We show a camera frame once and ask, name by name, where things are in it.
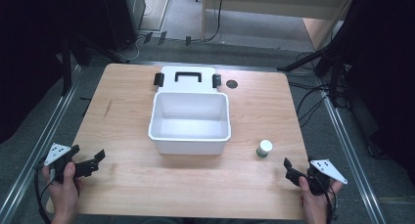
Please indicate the aluminium floor rail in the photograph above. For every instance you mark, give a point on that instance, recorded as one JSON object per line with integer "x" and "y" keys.
{"x": 56, "y": 119}
{"x": 347, "y": 152}

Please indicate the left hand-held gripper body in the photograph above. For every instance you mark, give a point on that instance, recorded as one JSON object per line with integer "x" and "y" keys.
{"x": 57, "y": 153}

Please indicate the dark curtain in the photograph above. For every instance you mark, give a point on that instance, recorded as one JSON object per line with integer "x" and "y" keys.
{"x": 29, "y": 54}
{"x": 381, "y": 70}

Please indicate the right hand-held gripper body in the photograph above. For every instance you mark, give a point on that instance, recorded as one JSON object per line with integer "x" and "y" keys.
{"x": 328, "y": 169}

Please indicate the black tripod stand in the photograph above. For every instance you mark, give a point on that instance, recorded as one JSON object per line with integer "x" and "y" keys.
{"x": 334, "y": 77}

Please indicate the black metal stand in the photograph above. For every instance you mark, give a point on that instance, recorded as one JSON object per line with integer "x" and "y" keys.
{"x": 67, "y": 67}

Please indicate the light wooden furniture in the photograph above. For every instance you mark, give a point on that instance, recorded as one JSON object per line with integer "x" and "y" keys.
{"x": 261, "y": 4}

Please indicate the small white-capped green bottle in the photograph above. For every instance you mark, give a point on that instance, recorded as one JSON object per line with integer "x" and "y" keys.
{"x": 264, "y": 148}

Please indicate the black cabinet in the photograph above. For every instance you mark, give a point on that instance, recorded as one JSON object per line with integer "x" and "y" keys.
{"x": 120, "y": 15}

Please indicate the white plastic storage box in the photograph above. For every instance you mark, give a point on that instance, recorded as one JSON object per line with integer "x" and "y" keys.
{"x": 189, "y": 119}

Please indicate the round dark table grommet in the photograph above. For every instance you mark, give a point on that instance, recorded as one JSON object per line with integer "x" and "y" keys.
{"x": 231, "y": 84}

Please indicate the person's right hand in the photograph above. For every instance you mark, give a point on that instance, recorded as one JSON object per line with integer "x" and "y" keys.
{"x": 314, "y": 206}

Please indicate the person's left hand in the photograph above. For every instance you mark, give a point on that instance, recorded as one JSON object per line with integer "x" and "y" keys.
{"x": 65, "y": 194}

